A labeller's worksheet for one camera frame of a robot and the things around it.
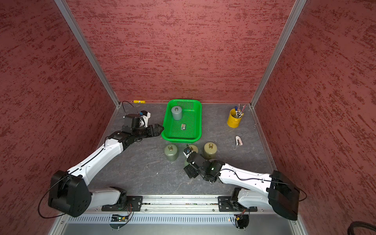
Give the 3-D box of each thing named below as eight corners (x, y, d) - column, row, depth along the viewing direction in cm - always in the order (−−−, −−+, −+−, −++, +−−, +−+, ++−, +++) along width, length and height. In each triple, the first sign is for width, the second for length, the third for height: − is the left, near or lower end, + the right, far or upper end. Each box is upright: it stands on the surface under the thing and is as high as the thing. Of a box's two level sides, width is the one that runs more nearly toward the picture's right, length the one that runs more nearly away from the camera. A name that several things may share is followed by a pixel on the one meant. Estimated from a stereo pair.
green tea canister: (165, 160, 91) (163, 154, 84) (167, 150, 95) (165, 144, 88) (177, 160, 91) (175, 154, 84) (177, 150, 95) (176, 144, 88)
